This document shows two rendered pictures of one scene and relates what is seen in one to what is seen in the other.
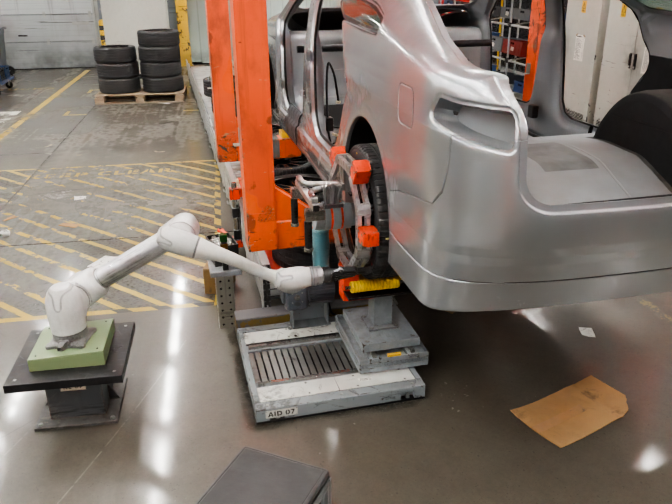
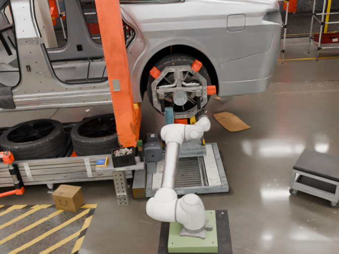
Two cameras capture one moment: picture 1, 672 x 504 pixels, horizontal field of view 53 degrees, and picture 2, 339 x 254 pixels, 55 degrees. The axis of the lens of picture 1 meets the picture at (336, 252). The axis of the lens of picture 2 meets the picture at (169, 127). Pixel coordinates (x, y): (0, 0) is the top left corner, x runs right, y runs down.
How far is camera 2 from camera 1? 3.74 m
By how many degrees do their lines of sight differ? 67
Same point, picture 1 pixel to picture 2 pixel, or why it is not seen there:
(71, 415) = not seen: outside the picture
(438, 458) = (254, 150)
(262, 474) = (311, 161)
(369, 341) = (198, 142)
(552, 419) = (235, 126)
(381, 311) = not seen: hidden behind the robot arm
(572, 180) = not seen: hidden behind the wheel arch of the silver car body
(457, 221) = (275, 53)
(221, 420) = (223, 203)
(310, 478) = (311, 151)
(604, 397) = (225, 115)
